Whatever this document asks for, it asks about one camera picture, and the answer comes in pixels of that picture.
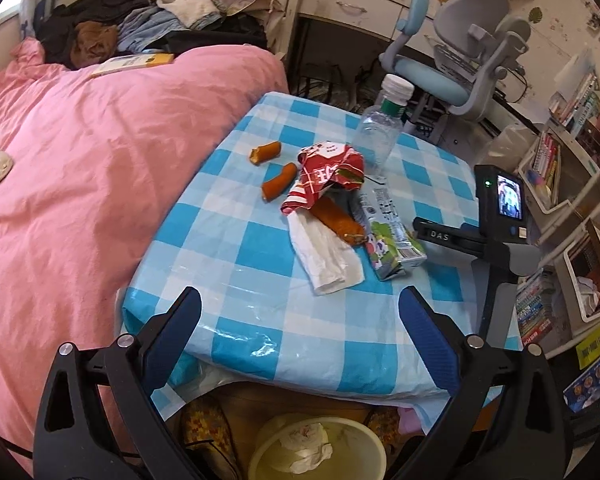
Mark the blue white checkered tablecloth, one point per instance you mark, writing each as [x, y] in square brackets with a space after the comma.
[280, 280]

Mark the black clothes pile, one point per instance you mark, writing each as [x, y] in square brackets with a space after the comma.
[85, 7]

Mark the black garment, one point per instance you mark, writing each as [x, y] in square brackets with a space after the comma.
[220, 35]

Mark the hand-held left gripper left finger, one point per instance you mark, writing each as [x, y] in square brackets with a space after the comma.
[172, 340]

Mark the crumpled tissue in bin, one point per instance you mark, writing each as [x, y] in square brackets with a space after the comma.
[305, 447]

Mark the brown garment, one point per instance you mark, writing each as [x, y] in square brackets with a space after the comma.
[95, 42]

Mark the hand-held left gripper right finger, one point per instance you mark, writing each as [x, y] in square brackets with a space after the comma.
[430, 340]

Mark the red snack wrapper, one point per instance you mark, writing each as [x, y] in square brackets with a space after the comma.
[325, 170]

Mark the pale yellow trash bin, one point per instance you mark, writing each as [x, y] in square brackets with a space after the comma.
[365, 455]

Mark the clear plastic bag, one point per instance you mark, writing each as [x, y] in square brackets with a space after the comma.
[510, 145]

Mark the blue grey shirt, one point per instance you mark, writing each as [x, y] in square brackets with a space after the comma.
[150, 27]

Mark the pink blanket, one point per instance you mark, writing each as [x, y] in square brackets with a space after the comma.
[105, 160]

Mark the yellow book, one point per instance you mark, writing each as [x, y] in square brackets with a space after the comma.
[130, 64]

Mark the clear plastic bottle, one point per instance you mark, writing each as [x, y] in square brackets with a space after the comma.
[375, 130]

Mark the blue printed box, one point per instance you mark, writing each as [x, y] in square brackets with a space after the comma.
[595, 377]

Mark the green white drink carton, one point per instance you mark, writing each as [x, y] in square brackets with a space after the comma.
[390, 240]

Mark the white bookshelf with books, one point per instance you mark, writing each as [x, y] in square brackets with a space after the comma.
[575, 160]

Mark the white tissue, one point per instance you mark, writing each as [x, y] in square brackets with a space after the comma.
[320, 255]

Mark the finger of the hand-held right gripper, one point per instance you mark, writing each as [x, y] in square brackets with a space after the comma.
[440, 235]

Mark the white desk with drawer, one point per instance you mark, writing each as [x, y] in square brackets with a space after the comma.
[350, 2]

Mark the white cloth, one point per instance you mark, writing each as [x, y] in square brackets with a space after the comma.
[192, 10]

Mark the printed curtain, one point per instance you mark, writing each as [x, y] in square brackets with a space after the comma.
[40, 0]

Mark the grey blue desk chair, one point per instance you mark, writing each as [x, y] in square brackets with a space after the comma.
[470, 30]

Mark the yellow patterned slipper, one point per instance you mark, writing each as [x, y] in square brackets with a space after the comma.
[205, 425]
[385, 422]

